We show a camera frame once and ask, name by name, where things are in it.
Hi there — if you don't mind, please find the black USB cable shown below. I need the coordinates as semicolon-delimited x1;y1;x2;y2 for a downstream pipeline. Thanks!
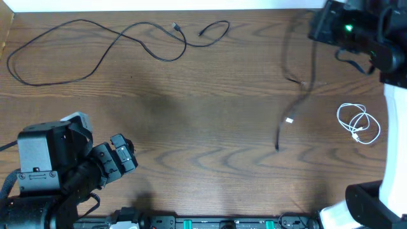
273;9;319;152
6;18;231;87

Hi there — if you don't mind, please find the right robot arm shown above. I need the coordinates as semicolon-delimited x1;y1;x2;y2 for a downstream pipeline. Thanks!
308;1;406;228

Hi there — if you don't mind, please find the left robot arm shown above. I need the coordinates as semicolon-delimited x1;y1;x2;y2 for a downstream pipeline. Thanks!
1;120;138;228

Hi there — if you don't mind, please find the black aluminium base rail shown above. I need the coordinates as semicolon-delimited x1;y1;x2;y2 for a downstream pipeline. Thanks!
72;207;322;229

